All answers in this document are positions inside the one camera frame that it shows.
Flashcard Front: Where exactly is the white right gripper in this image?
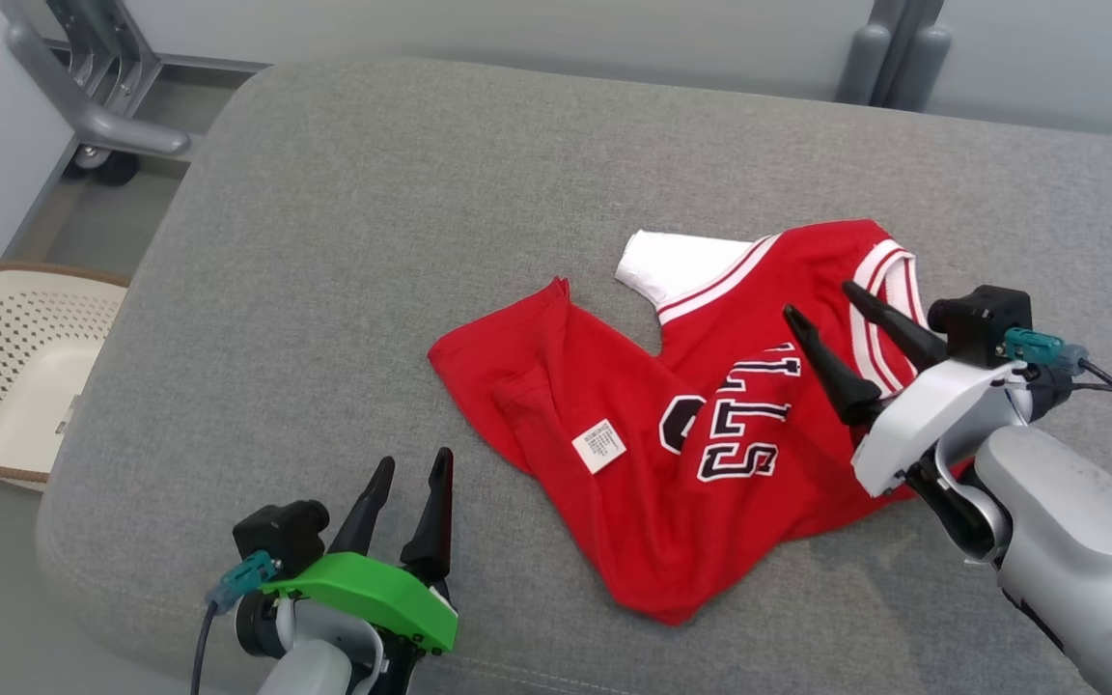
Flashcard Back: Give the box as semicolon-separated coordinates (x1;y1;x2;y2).
783;280;1030;499

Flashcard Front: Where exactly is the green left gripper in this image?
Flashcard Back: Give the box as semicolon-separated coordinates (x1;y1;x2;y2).
262;447;459;657

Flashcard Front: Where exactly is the red basketball jersey white trim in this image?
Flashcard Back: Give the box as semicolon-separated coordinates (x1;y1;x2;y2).
428;220;977;626

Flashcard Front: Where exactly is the cream perforated laundry basket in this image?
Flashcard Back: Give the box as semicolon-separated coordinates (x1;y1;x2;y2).
0;261;132;493

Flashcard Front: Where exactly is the black left cable teal plug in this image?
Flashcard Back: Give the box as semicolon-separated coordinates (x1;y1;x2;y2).
191;552;283;695

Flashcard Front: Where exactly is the grey partition post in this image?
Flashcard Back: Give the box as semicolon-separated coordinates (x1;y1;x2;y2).
836;0;953;113

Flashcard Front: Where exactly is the grey wheeled metal frame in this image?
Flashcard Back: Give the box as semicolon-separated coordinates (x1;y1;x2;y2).
0;0;267;186

